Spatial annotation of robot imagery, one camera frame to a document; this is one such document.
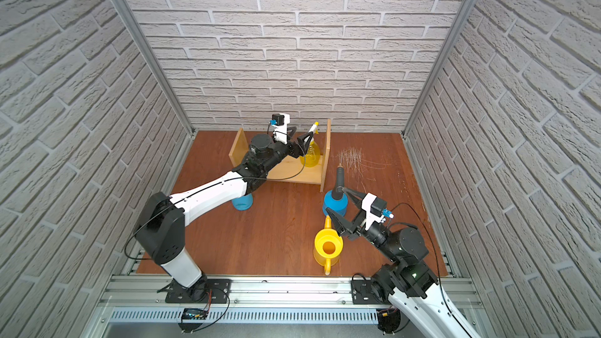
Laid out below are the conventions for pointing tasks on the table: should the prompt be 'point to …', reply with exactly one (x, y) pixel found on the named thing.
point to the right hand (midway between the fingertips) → (334, 203)
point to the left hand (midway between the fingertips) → (301, 123)
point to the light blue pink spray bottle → (243, 203)
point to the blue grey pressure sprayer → (336, 199)
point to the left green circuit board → (195, 314)
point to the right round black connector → (388, 319)
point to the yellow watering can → (328, 246)
